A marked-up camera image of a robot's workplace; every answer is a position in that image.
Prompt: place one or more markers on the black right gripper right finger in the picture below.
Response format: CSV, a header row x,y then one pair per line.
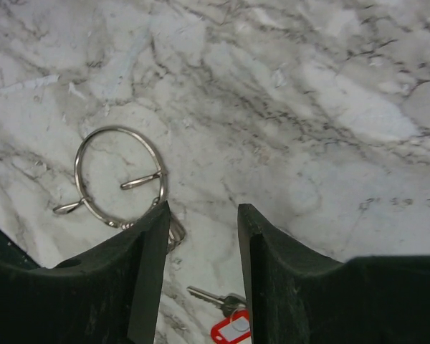
x,y
296,295

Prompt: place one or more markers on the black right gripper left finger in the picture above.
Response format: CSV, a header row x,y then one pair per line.
x,y
108,294

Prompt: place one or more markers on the silver keyring with clips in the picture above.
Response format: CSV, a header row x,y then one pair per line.
x,y
117,176

